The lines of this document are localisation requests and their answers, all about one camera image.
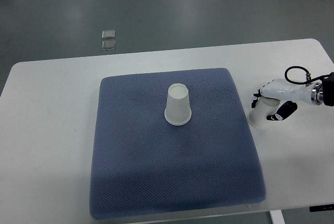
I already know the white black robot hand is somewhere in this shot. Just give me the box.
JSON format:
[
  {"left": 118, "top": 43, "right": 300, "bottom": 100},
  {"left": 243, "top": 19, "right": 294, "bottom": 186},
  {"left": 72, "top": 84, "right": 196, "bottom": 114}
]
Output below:
[{"left": 251, "top": 78, "right": 319, "bottom": 121}]

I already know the white paper cup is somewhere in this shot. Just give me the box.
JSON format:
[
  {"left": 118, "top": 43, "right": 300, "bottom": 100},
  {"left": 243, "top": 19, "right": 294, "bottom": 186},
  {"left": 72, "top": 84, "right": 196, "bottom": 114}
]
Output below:
[
  {"left": 164, "top": 83, "right": 192, "bottom": 126},
  {"left": 247, "top": 97, "right": 281, "bottom": 129}
]

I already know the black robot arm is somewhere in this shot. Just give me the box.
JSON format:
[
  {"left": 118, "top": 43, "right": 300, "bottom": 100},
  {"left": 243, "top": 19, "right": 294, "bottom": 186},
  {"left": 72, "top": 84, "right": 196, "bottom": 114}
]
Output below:
[{"left": 311, "top": 72, "right": 333, "bottom": 107}]

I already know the white paper cup on mat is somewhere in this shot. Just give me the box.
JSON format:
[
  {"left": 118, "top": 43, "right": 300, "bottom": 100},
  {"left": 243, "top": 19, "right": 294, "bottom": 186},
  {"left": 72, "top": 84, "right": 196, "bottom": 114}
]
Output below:
[{"left": 164, "top": 83, "right": 192, "bottom": 126}]

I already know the black table control panel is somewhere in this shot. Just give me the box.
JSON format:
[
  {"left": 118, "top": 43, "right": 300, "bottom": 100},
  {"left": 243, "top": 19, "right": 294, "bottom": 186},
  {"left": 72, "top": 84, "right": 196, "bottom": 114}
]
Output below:
[{"left": 309, "top": 204, "right": 334, "bottom": 213}]

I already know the white table leg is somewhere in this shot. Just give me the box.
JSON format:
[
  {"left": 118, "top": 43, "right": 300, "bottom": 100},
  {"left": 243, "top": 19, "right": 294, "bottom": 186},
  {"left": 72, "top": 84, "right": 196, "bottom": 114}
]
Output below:
[{"left": 269, "top": 210, "right": 285, "bottom": 224}]

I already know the blue textured cushion mat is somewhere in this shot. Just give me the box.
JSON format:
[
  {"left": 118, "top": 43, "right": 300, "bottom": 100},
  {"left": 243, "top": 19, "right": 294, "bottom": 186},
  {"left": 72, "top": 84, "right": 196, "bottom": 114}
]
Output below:
[{"left": 90, "top": 68, "right": 266, "bottom": 220}]

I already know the upper metal floor plate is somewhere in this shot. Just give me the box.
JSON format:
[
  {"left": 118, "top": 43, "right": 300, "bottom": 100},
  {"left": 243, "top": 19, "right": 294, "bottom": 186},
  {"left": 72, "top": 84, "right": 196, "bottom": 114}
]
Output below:
[{"left": 101, "top": 29, "right": 115, "bottom": 39}]

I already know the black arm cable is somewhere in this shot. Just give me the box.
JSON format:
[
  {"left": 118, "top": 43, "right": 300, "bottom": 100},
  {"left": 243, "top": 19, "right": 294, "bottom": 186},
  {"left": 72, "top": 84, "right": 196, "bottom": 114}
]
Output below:
[{"left": 284, "top": 66, "right": 331, "bottom": 85}]

